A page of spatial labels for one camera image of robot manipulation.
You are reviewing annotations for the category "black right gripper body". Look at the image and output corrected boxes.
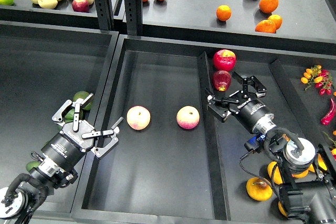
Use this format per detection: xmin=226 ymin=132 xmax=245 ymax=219
xmin=229 ymin=98 xmax=275 ymax=134

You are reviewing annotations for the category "yellow pear right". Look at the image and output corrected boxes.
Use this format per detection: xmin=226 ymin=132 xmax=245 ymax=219
xmin=308 ymin=154 xmax=327 ymax=173

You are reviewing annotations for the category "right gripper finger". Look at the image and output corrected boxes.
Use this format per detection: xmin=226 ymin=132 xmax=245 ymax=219
xmin=205 ymin=88 xmax=240 ymax=123
xmin=232 ymin=71 xmax=267 ymax=98

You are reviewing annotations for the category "bright red apple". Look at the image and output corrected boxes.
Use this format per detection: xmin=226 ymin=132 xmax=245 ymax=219
xmin=213 ymin=49 xmax=236 ymax=72

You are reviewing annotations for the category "yellow pear hidden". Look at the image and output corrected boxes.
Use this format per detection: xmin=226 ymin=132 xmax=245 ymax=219
xmin=292 ymin=169 xmax=309 ymax=178

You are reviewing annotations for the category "green avocado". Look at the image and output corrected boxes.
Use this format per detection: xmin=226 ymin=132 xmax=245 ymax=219
xmin=26 ymin=161 xmax=40 ymax=172
xmin=65 ymin=109 xmax=83 ymax=120
xmin=73 ymin=91 xmax=93 ymax=111

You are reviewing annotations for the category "pink apple left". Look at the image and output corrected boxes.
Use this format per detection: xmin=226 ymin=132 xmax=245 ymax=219
xmin=127 ymin=105 xmax=151 ymax=131

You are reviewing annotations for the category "dark red shelf apple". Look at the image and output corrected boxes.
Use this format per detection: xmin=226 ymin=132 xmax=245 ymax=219
xmin=72 ymin=0 xmax=90 ymax=13

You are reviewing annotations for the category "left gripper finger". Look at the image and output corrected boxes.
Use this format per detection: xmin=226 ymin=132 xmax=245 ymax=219
xmin=81 ymin=116 xmax=124 ymax=158
xmin=51 ymin=93 xmax=94 ymax=132

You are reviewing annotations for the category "green avocado top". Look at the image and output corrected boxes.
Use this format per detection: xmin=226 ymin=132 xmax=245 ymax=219
xmin=73 ymin=91 xmax=93 ymax=111

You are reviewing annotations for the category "yellow pear bottom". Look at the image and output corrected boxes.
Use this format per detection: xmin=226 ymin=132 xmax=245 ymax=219
xmin=267 ymin=161 xmax=283 ymax=185

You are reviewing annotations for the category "red chili pepper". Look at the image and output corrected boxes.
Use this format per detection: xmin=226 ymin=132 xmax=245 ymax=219
xmin=320 ymin=98 xmax=335 ymax=125

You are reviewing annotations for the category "yellow pear lower middle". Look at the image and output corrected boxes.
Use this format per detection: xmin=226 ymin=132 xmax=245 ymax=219
xmin=246 ymin=177 xmax=273 ymax=201

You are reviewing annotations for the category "large orange on shelf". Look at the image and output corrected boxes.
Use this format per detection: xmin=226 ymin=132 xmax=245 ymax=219
xmin=259 ymin=0 xmax=279 ymax=14

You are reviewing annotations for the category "small orange right shelf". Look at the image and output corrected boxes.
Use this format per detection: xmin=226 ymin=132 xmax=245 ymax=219
xmin=268 ymin=14 xmax=282 ymax=30

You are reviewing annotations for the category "black shelf post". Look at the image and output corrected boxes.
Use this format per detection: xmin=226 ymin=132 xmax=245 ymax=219
xmin=124 ymin=0 xmax=143 ymax=36

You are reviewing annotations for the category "black middle tray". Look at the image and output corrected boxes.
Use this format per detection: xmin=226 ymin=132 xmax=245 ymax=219
xmin=70 ymin=34 xmax=336 ymax=224

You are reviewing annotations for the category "pink apple right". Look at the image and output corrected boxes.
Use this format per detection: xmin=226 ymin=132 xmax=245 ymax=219
xmin=176 ymin=105 xmax=200 ymax=130

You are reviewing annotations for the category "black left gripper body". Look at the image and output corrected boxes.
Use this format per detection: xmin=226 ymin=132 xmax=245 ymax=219
xmin=41 ymin=120 xmax=95 ymax=172

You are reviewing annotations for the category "orange front right shelf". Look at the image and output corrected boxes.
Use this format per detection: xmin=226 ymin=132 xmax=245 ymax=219
xmin=255 ymin=19 xmax=277 ymax=33

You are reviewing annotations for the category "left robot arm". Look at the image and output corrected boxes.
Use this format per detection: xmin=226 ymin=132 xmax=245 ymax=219
xmin=1 ymin=93 xmax=123 ymax=223

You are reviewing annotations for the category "pink apple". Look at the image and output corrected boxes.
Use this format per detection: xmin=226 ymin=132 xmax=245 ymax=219
xmin=127 ymin=105 xmax=151 ymax=131
xmin=176 ymin=105 xmax=200 ymax=130

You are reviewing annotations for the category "orange on shelf middle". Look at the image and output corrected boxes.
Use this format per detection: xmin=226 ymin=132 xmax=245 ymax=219
xmin=216 ymin=5 xmax=232 ymax=22

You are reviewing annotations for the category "cherry tomato bunch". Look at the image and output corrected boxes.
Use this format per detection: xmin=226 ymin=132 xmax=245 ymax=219
xmin=300 ymin=65 xmax=334 ymax=95

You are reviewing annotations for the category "orange yellow pear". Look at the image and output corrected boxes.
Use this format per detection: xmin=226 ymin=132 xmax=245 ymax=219
xmin=278 ymin=201 xmax=287 ymax=218

